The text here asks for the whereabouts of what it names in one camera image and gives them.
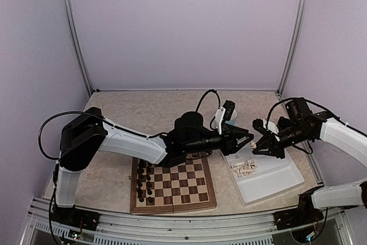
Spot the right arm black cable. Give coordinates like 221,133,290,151
266,97,348,127

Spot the wooden chessboard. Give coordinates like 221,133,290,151
130,153,217,215

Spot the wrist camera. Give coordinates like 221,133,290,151
223,100,236,122
252,119,267,133

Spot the row of black chess pieces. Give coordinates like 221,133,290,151
136,160,155,206

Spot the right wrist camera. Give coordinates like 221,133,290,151
252,119,267,133

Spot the left aluminium corner post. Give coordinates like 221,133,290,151
63,0,93,97

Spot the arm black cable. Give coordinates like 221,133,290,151
266,97,348,127
38,111,104,161

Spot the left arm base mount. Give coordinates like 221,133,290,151
50,207,100,231

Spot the cream pawn chess piece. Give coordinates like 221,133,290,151
250,141,257,149

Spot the pile of cream chess pieces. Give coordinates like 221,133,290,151
231,160,258,178

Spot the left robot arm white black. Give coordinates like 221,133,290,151
56,107,253,225

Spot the aluminium corner post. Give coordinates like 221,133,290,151
277,0,307,97
63,0,93,97

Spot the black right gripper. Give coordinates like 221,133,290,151
253,123,313,159

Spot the light blue mug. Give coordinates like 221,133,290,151
226,110,237,126

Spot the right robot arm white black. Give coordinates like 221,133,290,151
251,98,366,224

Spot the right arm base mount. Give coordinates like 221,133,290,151
274,193,324,230

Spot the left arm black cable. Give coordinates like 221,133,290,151
38,111,104,161

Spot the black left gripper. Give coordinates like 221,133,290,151
185,124,255,157

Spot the right aluminium corner post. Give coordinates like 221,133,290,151
277,0,307,97

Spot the white plastic divided tray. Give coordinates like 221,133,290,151
224,145,304,206

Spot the front aluminium rail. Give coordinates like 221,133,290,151
19,196,353,245

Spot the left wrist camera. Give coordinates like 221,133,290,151
223,100,236,122

